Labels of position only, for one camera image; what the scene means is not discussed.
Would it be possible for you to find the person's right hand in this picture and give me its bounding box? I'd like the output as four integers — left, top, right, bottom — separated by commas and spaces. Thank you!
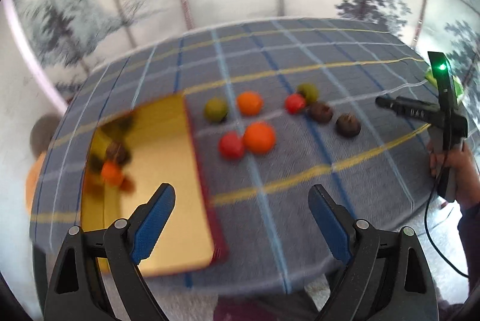
428, 142, 479, 211

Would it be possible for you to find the brown round cushion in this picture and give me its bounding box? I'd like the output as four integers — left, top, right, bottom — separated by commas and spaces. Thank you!
29, 114, 61, 159

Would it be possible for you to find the dark brown fruit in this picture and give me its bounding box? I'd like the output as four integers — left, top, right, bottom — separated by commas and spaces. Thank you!
307, 101, 334, 125
335, 113, 361, 138

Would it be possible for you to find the red tomato fruit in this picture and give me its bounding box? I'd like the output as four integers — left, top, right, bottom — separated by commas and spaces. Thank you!
284, 93, 307, 115

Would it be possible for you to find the dark fruit in tray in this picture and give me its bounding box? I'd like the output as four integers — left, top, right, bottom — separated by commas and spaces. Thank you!
105, 141, 131, 165

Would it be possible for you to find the blue plaid tablecloth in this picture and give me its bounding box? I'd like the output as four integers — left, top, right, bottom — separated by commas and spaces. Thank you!
30, 19, 436, 296

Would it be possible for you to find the orange round cushion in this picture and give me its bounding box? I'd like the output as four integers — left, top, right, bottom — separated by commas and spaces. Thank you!
25, 150, 47, 213

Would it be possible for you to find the black cable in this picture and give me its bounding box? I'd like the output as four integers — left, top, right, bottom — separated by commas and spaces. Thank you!
424, 174, 470, 279

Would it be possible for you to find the green packet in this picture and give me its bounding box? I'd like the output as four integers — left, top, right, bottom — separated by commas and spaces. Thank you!
425, 63, 464, 108

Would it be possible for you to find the small green fruit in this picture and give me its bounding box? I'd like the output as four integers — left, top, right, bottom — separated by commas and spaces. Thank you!
296, 83, 319, 105

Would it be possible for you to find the red and gold tray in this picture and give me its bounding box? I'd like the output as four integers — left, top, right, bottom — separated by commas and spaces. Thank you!
80, 94, 229, 276

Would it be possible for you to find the orange fruit in tray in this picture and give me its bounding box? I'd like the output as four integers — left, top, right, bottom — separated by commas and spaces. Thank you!
100, 161, 125, 187

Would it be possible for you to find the green round fruit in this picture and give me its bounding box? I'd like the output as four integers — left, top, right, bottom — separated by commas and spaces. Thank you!
203, 97, 229, 124

